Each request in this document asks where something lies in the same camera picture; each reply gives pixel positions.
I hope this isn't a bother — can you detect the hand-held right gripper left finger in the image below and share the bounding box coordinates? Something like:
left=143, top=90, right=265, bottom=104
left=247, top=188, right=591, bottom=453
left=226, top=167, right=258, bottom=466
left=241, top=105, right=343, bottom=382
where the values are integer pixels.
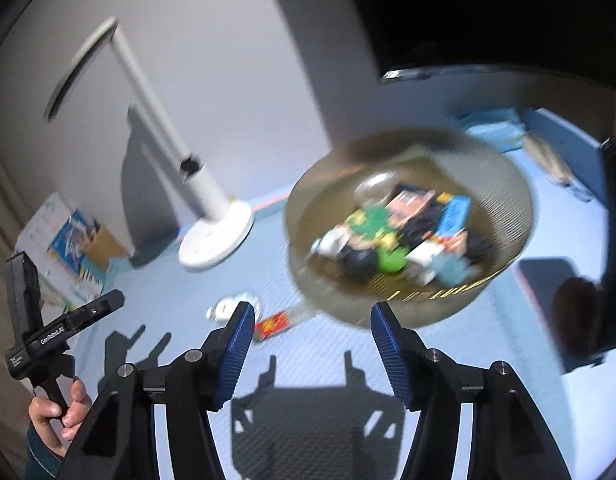
left=70, top=301, right=255, bottom=480

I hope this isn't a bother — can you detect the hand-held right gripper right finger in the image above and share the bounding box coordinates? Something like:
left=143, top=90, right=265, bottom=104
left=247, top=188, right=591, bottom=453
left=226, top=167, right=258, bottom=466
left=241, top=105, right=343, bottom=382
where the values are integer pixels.
left=370, top=301, right=571, bottom=480

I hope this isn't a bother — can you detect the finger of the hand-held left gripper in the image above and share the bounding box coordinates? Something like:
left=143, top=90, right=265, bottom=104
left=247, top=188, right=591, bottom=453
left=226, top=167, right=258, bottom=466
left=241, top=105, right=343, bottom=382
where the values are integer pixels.
left=63, top=289, right=125, bottom=333

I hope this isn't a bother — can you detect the small red packet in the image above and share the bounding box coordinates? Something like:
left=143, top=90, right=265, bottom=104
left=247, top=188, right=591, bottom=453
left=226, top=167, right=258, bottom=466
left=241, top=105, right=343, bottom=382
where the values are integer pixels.
left=253, top=310, right=291, bottom=341

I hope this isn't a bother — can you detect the green frog toy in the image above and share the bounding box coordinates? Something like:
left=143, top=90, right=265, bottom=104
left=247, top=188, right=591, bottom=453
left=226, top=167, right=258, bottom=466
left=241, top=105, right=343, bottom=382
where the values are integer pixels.
left=375, top=245, right=409, bottom=275

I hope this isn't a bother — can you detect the black round toy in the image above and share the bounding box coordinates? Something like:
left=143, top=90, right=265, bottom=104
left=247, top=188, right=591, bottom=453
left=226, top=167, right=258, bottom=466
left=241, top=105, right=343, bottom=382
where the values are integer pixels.
left=340, top=247, right=380, bottom=283

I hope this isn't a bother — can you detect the white block toy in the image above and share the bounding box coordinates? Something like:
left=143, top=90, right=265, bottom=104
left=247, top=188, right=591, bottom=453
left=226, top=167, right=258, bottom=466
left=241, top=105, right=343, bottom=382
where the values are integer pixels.
left=408, top=240, right=444, bottom=281

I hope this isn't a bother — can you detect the light blue toy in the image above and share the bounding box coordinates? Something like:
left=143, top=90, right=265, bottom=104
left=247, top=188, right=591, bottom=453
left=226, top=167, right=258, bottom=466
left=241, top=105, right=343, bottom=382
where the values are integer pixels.
left=430, top=252, right=481, bottom=286

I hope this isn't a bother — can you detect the white rectangular eraser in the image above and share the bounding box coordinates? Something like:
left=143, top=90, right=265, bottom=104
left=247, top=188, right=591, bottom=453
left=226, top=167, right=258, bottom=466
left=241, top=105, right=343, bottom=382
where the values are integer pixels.
left=310, top=227, right=351, bottom=261

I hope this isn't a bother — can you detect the black piece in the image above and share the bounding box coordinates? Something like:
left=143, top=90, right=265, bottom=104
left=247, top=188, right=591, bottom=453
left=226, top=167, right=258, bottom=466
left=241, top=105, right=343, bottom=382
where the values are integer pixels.
left=403, top=210, right=444, bottom=246

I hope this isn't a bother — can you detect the teal green spiky toy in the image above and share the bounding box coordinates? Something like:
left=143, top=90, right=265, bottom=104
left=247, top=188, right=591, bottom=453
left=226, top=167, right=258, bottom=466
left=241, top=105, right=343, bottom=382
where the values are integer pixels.
left=348, top=205, right=396, bottom=241

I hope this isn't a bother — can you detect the small black toy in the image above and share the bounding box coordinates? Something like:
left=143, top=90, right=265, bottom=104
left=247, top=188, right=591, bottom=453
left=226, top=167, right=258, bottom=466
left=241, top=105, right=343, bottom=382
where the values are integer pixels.
left=463, top=230, right=494, bottom=263

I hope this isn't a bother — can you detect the pink box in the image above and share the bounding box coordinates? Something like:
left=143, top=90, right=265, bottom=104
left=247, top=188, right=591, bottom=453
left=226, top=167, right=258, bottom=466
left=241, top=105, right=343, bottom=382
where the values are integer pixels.
left=385, top=185, right=436, bottom=226

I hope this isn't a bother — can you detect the translucent beige ribbed bowl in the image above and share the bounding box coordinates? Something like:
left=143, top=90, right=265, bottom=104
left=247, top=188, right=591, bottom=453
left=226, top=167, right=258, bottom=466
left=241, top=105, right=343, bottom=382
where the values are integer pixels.
left=283, top=127, right=536, bottom=331

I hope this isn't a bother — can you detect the person's left forearm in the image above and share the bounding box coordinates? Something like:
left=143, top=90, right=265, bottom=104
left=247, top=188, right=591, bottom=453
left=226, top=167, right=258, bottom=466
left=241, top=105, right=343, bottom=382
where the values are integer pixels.
left=25, top=422, right=71, bottom=480

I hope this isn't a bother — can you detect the person's left hand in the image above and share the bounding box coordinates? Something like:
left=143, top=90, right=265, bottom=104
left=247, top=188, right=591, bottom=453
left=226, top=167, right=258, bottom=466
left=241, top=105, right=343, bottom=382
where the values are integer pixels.
left=28, top=377, right=94, bottom=456

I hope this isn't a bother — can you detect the brown pencil holder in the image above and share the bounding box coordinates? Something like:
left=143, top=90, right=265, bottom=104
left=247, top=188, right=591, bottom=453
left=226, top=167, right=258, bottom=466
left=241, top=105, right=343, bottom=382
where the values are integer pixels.
left=85, top=225, right=131, bottom=273

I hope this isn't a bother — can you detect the blue desk mat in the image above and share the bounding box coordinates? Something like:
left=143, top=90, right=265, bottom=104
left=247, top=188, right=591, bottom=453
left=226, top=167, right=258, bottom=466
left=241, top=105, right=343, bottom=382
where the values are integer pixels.
left=35, top=105, right=616, bottom=480

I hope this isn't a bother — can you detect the row of books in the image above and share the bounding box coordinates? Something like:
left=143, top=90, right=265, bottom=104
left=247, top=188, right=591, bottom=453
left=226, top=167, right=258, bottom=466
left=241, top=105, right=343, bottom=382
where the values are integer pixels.
left=15, top=192, right=119, bottom=311

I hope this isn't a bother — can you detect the white desk lamp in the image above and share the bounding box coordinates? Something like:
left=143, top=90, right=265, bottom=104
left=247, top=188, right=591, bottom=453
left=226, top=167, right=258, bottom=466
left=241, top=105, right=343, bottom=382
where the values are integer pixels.
left=44, top=16, right=256, bottom=272

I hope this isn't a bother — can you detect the beige object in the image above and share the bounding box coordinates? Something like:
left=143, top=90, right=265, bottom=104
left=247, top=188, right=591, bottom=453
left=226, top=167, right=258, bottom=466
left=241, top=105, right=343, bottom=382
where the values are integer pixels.
left=520, top=132, right=576, bottom=186

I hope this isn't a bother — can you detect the black upright object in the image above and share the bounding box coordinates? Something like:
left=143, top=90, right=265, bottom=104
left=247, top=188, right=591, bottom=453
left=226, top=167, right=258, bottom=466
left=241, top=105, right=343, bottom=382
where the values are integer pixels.
left=600, top=137, right=616, bottom=281

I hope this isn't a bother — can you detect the black monitor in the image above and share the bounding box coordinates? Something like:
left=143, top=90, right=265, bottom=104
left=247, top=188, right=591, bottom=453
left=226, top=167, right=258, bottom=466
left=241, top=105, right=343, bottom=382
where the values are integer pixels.
left=338, top=0, right=616, bottom=86

